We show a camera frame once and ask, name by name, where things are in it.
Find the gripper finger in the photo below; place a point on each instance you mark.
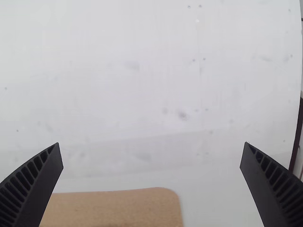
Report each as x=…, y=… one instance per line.
x=28, y=191
x=277, y=191

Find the cork mat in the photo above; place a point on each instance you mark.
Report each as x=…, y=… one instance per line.
x=118, y=208

